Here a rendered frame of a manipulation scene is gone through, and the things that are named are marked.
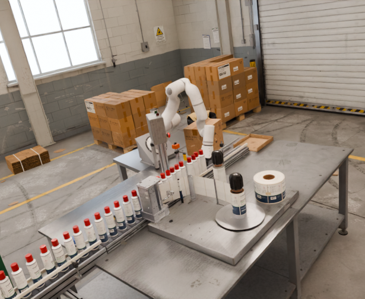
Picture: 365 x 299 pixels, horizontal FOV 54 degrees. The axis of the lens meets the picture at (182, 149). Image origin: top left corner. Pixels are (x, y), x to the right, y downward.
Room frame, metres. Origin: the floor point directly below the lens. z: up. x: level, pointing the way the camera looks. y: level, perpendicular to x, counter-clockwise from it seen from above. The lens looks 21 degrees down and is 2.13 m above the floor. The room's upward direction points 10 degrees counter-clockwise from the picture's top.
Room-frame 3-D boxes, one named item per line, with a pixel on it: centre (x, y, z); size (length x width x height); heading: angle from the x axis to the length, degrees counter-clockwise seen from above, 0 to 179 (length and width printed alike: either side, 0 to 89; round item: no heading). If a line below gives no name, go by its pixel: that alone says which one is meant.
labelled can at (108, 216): (1.94, 0.52, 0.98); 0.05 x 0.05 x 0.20
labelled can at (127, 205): (2.05, 0.41, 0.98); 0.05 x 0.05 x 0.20
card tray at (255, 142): (3.15, -0.68, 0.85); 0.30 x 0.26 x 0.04; 135
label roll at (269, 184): (2.08, -0.53, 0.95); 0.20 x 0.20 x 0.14
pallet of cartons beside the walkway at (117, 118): (6.29, 0.95, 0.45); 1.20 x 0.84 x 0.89; 38
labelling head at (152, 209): (2.08, 0.25, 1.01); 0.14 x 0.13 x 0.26; 135
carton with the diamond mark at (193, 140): (3.16, -0.23, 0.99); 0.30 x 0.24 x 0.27; 144
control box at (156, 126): (2.43, 0.15, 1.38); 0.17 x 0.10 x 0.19; 10
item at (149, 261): (2.47, -0.14, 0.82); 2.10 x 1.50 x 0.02; 135
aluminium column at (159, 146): (2.52, 0.15, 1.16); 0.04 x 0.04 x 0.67; 45
